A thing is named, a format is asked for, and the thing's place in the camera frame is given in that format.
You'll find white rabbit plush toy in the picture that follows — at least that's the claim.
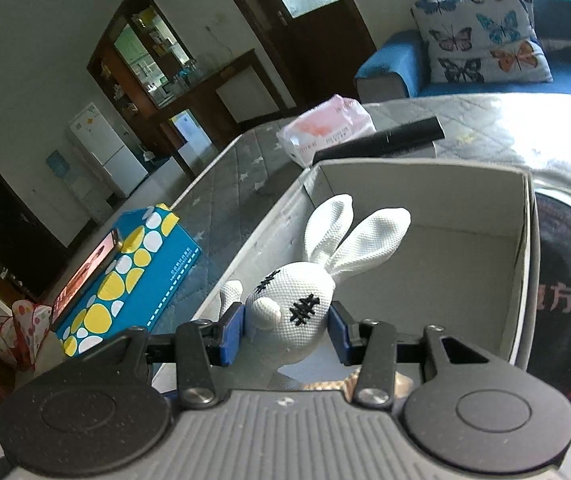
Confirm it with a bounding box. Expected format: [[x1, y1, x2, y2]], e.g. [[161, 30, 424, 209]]
[[218, 195, 411, 378]]

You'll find dark wooden door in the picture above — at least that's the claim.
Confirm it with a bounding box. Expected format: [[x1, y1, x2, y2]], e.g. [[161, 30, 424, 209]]
[[0, 160, 69, 302]]

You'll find white fridge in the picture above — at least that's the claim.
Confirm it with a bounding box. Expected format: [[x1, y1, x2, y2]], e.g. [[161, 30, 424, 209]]
[[68, 101, 149, 200]]

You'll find wooden door with glass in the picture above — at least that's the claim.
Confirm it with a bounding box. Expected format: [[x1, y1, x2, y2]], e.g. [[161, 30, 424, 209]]
[[208, 0, 379, 117]]

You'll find clear plastic bag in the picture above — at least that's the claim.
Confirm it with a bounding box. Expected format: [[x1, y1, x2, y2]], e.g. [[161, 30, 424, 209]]
[[276, 94, 375, 168]]

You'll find polka dot play tent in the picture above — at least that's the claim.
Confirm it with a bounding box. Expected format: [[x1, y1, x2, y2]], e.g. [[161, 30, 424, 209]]
[[0, 299, 52, 372]]

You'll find water dispenser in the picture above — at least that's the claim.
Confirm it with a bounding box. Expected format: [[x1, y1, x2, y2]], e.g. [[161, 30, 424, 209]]
[[46, 150, 111, 223]]

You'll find black round heater panel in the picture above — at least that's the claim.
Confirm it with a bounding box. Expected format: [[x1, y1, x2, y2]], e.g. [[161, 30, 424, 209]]
[[525, 187, 571, 413]]

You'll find blue sofa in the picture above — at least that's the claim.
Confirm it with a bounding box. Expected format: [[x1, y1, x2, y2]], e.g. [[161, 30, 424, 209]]
[[354, 0, 571, 102]]

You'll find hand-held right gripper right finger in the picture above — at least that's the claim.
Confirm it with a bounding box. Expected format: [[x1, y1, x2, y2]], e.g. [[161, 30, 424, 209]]
[[328, 303, 509, 409]]

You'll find blue yellow spotted tissue box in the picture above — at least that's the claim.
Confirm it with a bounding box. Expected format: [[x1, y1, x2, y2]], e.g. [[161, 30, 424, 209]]
[[56, 203, 201, 358]]

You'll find dark wooden cabinet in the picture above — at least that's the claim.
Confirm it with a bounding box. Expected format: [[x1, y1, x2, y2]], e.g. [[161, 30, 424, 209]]
[[87, 0, 286, 177]]

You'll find beige ice cream cone toy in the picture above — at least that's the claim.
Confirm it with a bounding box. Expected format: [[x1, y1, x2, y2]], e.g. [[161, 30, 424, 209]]
[[303, 371, 416, 405]]

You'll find grey cardboard box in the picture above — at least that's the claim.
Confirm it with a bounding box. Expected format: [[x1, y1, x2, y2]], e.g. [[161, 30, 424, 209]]
[[153, 158, 539, 396]]

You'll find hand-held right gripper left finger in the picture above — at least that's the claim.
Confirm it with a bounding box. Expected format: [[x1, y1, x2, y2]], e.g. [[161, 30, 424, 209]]
[[84, 304, 246, 409]]

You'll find grey quilted table cover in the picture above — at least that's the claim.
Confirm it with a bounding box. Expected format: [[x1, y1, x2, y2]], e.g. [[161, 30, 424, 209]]
[[153, 91, 571, 341]]

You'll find smartphone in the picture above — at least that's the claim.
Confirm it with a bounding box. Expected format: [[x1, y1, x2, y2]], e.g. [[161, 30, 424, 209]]
[[50, 229, 121, 332]]

